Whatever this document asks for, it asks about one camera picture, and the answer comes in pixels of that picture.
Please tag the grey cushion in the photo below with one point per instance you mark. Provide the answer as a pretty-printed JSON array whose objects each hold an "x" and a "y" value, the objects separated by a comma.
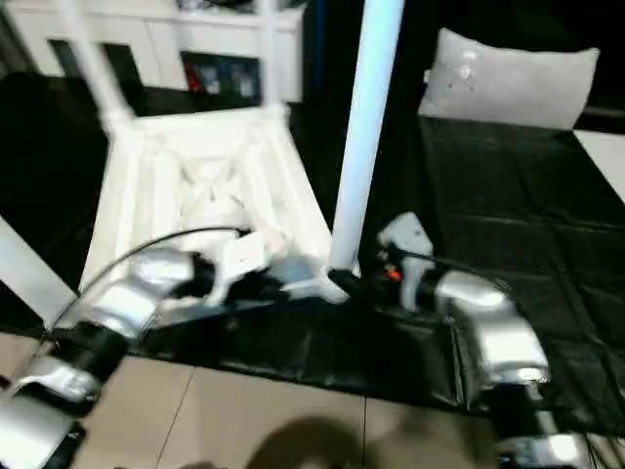
[{"x": 512, "y": 83}]

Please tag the white flat panel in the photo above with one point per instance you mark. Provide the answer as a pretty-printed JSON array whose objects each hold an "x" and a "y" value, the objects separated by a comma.
[{"x": 605, "y": 156}]

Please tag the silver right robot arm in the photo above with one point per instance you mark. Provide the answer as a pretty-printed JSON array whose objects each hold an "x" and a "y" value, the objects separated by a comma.
[{"x": 503, "y": 332}]

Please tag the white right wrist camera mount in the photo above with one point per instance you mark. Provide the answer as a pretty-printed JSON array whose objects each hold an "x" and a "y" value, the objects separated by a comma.
[{"x": 405, "y": 229}]

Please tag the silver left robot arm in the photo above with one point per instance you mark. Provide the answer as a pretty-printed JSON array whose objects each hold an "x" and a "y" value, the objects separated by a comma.
[{"x": 122, "y": 303}]

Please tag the white plastic table top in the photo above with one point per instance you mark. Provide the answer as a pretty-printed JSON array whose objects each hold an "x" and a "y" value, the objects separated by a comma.
[{"x": 161, "y": 161}]

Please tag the white cabinet with glass doors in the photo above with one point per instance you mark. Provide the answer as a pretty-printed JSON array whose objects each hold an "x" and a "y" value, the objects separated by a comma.
[{"x": 195, "y": 34}]

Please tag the black mat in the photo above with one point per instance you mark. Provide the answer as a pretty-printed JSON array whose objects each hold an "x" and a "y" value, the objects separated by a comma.
[{"x": 488, "y": 195}]

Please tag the grey bag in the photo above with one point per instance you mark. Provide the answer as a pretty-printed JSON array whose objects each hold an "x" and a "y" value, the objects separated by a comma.
[{"x": 234, "y": 4}]

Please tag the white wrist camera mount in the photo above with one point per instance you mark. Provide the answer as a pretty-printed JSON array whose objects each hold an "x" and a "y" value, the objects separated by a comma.
[
  {"x": 244, "y": 254},
  {"x": 405, "y": 229}
]

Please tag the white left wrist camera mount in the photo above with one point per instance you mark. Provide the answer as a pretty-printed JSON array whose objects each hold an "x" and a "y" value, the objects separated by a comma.
[{"x": 244, "y": 254}]

